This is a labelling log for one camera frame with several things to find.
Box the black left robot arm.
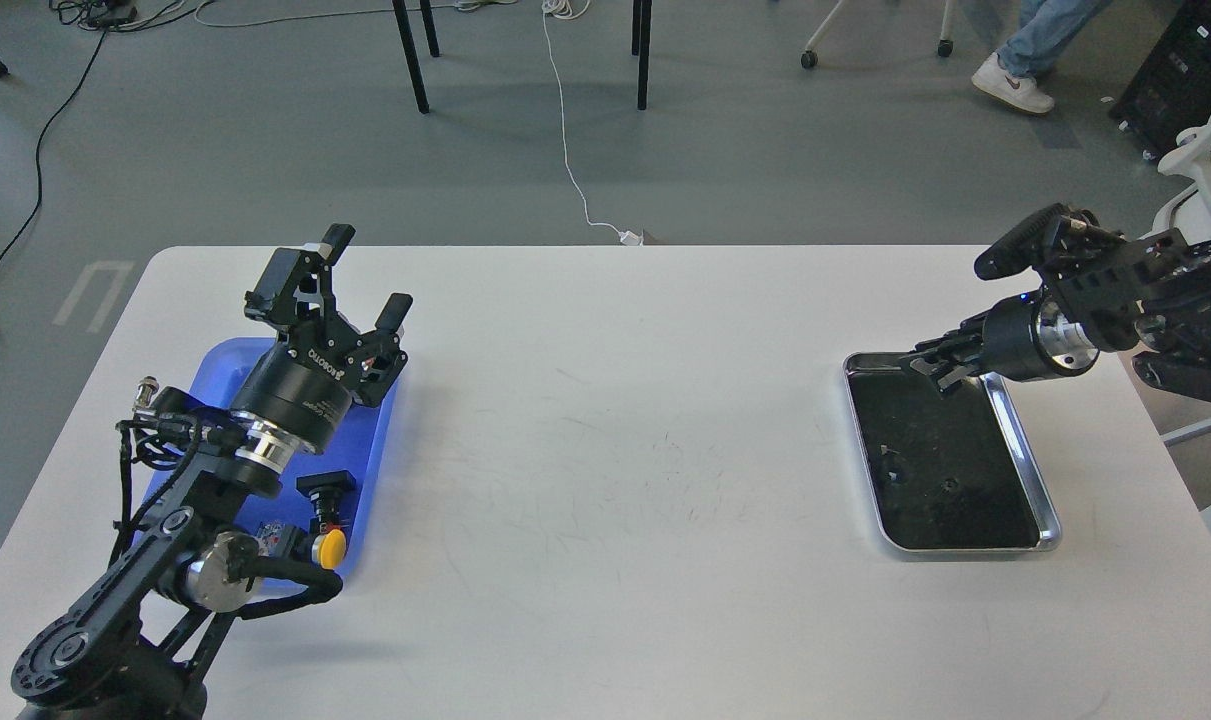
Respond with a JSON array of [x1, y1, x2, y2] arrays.
[[11, 224, 413, 719]]

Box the black table leg right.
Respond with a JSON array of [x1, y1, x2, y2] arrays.
[[631, 0, 654, 111]]

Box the black table leg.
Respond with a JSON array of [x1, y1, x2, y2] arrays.
[[631, 0, 654, 111], [391, 0, 441, 115]]

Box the blue plastic tray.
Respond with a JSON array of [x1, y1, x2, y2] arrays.
[[188, 336, 395, 577]]

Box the white chair caster leg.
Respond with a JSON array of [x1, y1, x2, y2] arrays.
[[800, 0, 958, 70]]

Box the blue switch block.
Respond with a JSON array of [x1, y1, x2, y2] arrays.
[[256, 522, 308, 560]]

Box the yellow push button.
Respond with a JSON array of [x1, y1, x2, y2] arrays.
[[305, 528, 348, 571]]

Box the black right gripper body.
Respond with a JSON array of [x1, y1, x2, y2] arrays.
[[951, 290, 1061, 381]]

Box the white floor cable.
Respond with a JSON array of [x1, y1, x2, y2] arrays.
[[541, 0, 645, 247]]

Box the black table leg left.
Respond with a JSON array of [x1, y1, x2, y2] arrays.
[[391, 0, 441, 115]]

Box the black industrial part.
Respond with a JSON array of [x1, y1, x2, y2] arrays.
[[295, 470, 355, 534]]

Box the person legs in jeans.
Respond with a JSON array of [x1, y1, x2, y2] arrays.
[[971, 1, 1112, 117]]

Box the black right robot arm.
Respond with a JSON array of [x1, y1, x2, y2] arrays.
[[899, 202, 1211, 404]]

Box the metal tray with black mat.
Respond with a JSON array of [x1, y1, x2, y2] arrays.
[[843, 352, 1062, 559]]

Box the black floor cable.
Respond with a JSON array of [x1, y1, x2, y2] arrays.
[[0, 21, 116, 379]]

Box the black equipment case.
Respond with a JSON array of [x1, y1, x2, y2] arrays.
[[1109, 1, 1211, 160]]

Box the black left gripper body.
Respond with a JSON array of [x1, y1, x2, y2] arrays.
[[230, 328, 408, 455]]

